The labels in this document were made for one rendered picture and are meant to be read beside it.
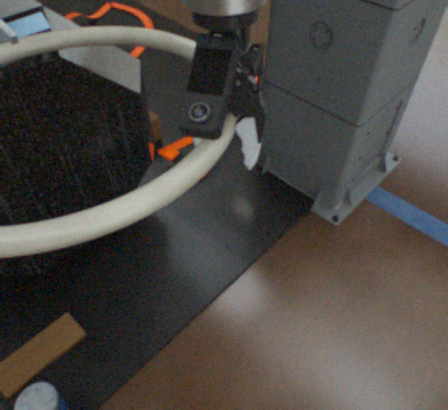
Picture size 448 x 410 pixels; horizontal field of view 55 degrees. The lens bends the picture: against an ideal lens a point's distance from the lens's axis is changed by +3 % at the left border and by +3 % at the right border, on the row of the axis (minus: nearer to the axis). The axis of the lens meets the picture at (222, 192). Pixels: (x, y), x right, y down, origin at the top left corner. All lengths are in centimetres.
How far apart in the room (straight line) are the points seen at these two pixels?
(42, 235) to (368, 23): 104
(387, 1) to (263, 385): 108
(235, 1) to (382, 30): 85
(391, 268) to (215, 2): 131
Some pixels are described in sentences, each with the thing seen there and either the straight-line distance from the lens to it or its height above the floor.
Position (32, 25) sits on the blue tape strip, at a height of 80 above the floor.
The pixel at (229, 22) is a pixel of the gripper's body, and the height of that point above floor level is 108.
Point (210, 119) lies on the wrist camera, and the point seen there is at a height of 101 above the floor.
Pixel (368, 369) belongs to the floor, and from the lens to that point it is 143.
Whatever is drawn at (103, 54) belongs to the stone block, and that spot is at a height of 67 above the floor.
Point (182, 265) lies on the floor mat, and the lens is 151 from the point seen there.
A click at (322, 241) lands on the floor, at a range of 162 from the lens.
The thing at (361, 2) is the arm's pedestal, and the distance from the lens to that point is 127.
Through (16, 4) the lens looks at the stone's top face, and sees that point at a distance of 121.
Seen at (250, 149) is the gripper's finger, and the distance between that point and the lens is 55.
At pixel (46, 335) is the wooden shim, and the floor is 3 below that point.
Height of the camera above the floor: 129
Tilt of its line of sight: 48 degrees down
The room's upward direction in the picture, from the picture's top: straight up
